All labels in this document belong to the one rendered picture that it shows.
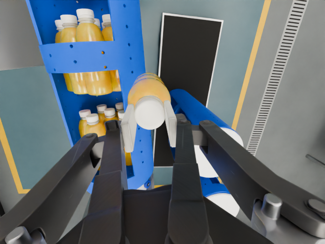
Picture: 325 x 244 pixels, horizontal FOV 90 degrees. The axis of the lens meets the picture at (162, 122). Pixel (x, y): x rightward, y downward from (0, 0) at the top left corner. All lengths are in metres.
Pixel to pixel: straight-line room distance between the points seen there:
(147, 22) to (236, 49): 0.89
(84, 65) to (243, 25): 1.68
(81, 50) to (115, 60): 0.08
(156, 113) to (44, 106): 1.80
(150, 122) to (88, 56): 0.27
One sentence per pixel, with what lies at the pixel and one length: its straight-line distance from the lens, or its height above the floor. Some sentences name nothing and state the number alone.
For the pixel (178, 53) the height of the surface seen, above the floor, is 0.15.
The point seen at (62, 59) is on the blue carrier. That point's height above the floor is 1.23.
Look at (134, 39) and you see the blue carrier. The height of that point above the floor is 1.17.
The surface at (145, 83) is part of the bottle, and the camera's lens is 0.25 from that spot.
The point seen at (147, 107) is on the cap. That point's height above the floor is 1.46.
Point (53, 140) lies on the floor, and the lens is 2.09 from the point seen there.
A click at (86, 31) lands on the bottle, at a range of 0.49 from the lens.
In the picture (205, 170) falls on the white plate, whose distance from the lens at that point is 0.86.
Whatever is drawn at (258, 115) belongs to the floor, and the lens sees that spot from 2.24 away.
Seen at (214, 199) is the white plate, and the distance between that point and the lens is 1.03.
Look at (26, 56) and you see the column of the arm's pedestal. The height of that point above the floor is 0.74.
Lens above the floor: 1.65
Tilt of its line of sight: 66 degrees down
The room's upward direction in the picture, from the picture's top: 162 degrees clockwise
